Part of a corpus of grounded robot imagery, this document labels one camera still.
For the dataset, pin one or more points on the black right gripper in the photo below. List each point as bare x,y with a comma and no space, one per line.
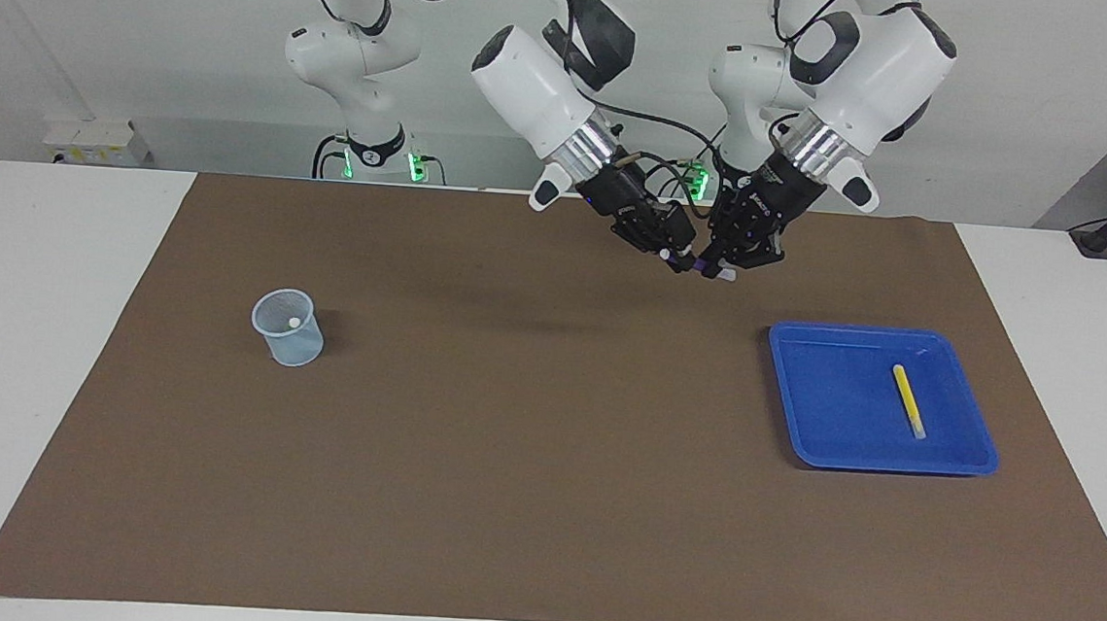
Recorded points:
620,193

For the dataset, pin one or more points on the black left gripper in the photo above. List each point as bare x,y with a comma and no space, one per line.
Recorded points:
781,195

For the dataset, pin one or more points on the purple pen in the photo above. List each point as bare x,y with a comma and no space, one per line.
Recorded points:
703,264

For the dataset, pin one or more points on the yellow pen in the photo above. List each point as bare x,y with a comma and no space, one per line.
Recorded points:
908,399

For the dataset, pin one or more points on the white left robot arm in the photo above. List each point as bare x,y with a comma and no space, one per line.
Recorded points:
862,79

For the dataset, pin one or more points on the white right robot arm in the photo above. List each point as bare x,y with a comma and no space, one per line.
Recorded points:
531,75

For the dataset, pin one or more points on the blue plastic tray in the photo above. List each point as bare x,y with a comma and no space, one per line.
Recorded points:
827,437

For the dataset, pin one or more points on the brown table mat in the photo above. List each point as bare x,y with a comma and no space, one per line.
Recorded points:
505,444

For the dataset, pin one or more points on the translucent plastic cup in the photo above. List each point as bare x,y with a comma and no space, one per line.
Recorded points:
293,346

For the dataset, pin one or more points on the white wall socket box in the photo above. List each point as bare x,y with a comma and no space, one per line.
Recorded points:
98,142

